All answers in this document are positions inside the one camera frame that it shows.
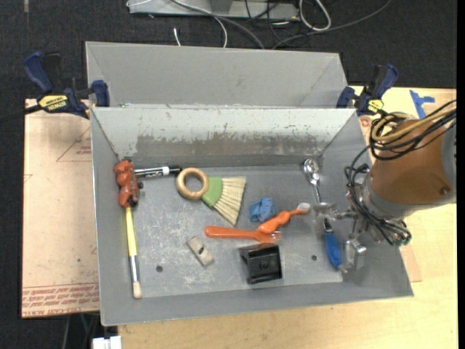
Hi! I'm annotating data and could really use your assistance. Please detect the silver ratchet wrench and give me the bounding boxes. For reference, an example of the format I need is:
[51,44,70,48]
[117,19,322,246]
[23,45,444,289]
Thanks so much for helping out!
[303,158,325,210]

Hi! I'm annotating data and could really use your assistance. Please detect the orange toothbrush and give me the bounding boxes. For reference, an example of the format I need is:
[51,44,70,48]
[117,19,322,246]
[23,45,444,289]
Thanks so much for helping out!
[258,201,312,234]

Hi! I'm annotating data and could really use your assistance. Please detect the blue plastic clip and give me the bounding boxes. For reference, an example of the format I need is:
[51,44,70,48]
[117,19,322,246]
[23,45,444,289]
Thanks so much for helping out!
[248,196,278,223]

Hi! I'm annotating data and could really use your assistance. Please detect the black square plastic box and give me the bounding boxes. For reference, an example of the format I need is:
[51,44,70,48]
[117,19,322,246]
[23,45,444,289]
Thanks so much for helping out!
[238,244,284,286]

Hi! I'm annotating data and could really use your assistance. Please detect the orange plastic fork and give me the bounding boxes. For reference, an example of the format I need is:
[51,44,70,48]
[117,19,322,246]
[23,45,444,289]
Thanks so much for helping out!
[203,225,283,244]

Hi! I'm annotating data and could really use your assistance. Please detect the green hand brush, pale bristles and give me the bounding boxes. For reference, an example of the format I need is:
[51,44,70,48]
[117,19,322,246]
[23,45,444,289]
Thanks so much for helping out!
[200,175,248,227]

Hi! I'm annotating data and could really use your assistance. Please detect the small beige flat block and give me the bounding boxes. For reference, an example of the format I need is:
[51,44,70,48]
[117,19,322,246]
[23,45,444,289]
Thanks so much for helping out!
[186,235,216,268]

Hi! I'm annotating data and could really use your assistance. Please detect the grey metal bin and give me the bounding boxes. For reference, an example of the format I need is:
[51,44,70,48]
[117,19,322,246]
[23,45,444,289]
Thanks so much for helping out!
[85,41,414,327]

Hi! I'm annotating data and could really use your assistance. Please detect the black and white marker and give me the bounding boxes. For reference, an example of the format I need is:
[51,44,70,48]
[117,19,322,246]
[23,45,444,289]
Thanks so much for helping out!
[133,165,182,179]

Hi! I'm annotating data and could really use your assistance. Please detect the red-brown toy figure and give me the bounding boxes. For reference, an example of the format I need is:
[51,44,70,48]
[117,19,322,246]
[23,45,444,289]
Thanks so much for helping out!
[113,159,144,208]

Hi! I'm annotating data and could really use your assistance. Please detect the brown cardboard board, red print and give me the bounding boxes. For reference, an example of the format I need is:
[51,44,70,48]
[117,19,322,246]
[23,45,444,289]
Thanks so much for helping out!
[20,98,423,319]

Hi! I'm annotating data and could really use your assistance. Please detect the blue-handled small tool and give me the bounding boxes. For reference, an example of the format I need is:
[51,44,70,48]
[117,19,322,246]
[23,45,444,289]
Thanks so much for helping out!
[323,217,344,270]

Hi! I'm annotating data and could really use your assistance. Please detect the pale wooden ring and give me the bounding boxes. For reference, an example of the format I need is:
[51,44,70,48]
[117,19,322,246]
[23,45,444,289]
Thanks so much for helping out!
[175,167,211,201]

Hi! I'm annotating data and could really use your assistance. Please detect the yellow-handled paintbrush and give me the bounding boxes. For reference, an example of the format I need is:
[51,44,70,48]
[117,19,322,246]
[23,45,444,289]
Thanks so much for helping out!
[124,204,144,300]

